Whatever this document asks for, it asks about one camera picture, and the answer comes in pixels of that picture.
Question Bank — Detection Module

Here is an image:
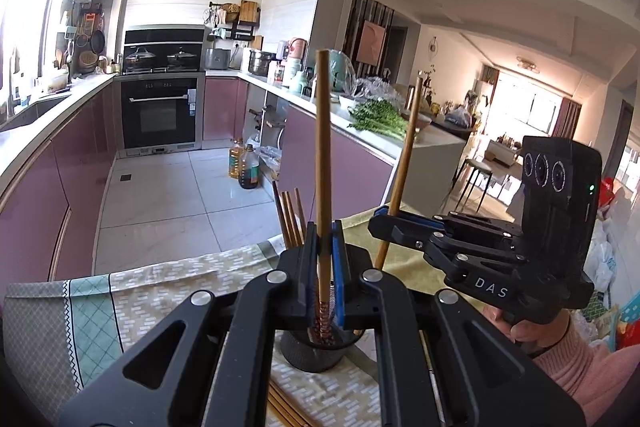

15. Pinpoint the steel stockpot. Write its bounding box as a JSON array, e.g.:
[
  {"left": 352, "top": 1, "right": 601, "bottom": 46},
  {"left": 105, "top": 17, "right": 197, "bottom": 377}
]
[{"left": 248, "top": 49, "right": 276, "bottom": 75}]

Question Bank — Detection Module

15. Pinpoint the bunch of wooden chopsticks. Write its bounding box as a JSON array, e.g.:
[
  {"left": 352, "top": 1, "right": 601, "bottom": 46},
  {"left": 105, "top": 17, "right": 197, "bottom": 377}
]
[{"left": 267, "top": 181, "right": 346, "bottom": 427}]

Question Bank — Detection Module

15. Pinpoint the yellow cooking oil bottle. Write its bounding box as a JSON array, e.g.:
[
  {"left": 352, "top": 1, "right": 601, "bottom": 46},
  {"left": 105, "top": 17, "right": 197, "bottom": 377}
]
[{"left": 229, "top": 139, "right": 246, "bottom": 179}]

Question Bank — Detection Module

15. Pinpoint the patchwork tablecloth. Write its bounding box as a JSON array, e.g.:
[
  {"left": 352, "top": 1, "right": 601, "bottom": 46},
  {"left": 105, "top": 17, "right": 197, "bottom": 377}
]
[{"left": 2, "top": 207, "right": 451, "bottom": 427}]

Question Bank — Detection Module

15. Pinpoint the pale green countertop appliance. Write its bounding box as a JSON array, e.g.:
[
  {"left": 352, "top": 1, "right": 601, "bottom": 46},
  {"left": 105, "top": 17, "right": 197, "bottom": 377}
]
[{"left": 327, "top": 51, "right": 356, "bottom": 95}]

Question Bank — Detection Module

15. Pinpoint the dark cooking oil bottle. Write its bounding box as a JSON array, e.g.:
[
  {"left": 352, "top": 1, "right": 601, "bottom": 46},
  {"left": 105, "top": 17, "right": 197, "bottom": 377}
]
[{"left": 239, "top": 144, "right": 261, "bottom": 190}]

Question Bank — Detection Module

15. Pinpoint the black metal stool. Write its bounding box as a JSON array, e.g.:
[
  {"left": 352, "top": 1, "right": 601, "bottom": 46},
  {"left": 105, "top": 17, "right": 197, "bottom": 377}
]
[{"left": 452, "top": 157, "right": 496, "bottom": 212}]

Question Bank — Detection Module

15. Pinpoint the steel kitchen faucet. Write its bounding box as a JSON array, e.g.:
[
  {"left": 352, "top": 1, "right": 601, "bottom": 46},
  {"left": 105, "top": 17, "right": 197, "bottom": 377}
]
[{"left": 5, "top": 52, "right": 18, "bottom": 118}]

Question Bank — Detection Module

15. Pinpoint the black mesh utensil holder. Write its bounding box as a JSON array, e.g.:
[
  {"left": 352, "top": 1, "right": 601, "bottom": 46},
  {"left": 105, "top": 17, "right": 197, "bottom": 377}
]
[{"left": 280, "top": 327, "right": 368, "bottom": 373}]

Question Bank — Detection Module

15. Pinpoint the bunch of green vegetables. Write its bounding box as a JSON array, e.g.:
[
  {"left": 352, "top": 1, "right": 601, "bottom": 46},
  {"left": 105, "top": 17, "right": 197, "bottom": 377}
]
[{"left": 347, "top": 99, "right": 408, "bottom": 142}]

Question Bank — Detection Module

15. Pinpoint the black range hood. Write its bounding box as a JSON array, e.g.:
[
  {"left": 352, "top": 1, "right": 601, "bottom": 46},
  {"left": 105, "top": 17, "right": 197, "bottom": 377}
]
[{"left": 122, "top": 26, "right": 206, "bottom": 58}]

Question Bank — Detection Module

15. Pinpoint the person's right forearm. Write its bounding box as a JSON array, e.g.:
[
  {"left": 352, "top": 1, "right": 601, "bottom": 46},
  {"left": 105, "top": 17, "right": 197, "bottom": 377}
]
[{"left": 530, "top": 317, "right": 640, "bottom": 427}]

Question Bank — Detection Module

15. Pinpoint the person's right hand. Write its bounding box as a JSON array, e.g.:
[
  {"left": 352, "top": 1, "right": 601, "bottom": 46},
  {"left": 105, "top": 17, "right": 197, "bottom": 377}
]
[{"left": 492, "top": 307, "right": 571, "bottom": 358}]

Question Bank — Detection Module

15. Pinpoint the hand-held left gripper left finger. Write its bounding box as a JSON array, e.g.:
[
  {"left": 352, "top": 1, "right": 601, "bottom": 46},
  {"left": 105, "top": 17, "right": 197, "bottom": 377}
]
[{"left": 57, "top": 219, "right": 321, "bottom": 427}]

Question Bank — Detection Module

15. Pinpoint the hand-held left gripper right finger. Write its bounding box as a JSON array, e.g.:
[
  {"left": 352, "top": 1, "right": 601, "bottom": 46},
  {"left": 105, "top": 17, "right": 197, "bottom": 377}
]
[{"left": 331, "top": 219, "right": 586, "bottom": 427}]

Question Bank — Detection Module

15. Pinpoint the steel kitchen sink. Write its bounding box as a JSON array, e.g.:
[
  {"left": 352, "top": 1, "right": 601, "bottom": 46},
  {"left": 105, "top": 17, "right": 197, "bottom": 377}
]
[{"left": 0, "top": 94, "right": 71, "bottom": 128}]

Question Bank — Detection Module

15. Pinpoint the mauve window curtain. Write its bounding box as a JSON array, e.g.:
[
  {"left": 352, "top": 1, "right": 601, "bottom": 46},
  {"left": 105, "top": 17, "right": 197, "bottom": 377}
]
[{"left": 552, "top": 99, "right": 583, "bottom": 140}]

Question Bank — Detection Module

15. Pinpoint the red-tipped wooden chopstick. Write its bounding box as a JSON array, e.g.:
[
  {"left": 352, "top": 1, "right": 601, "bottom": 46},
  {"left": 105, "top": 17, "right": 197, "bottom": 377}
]
[
  {"left": 314, "top": 49, "right": 335, "bottom": 348},
  {"left": 374, "top": 77, "right": 425, "bottom": 272}
]

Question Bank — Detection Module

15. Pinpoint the black built-in oven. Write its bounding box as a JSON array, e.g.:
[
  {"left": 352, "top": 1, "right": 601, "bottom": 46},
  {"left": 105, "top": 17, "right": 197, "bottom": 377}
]
[{"left": 120, "top": 74, "right": 203, "bottom": 150}]

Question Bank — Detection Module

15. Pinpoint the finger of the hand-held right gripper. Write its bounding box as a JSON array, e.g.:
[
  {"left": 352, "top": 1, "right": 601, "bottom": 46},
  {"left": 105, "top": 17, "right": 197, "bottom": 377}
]
[
  {"left": 368, "top": 216, "right": 526, "bottom": 269},
  {"left": 374, "top": 206, "right": 521, "bottom": 234}
]

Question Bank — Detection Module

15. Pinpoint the pink base cabinet run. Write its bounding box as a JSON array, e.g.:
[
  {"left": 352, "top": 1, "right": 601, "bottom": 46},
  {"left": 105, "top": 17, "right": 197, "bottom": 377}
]
[
  {"left": 0, "top": 74, "right": 123, "bottom": 283},
  {"left": 202, "top": 77, "right": 396, "bottom": 212}
]

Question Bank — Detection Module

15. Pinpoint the pink wall painting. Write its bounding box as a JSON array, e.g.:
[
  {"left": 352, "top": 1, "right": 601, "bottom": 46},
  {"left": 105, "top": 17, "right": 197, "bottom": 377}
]
[{"left": 357, "top": 19, "right": 388, "bottom": 68}]

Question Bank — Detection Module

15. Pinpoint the black wall rack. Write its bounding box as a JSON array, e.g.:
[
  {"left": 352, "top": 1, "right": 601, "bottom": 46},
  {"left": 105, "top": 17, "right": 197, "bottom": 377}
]
[{"left": 207, "top": 0, "right": 261, "bottom": 40}]

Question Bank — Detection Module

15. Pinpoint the clear plastic bag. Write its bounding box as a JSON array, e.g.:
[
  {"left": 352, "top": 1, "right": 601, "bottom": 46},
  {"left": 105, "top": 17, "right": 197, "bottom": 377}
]
[{"left": 352, "top": 77, "right": 403, "bottom": 108}]

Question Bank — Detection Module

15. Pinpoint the silver toaster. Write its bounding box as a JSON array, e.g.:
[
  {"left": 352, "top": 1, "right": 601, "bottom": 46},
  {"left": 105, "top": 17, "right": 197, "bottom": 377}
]
[{"left": 205, "top": 48, "right": 232, "bottom": 70}]

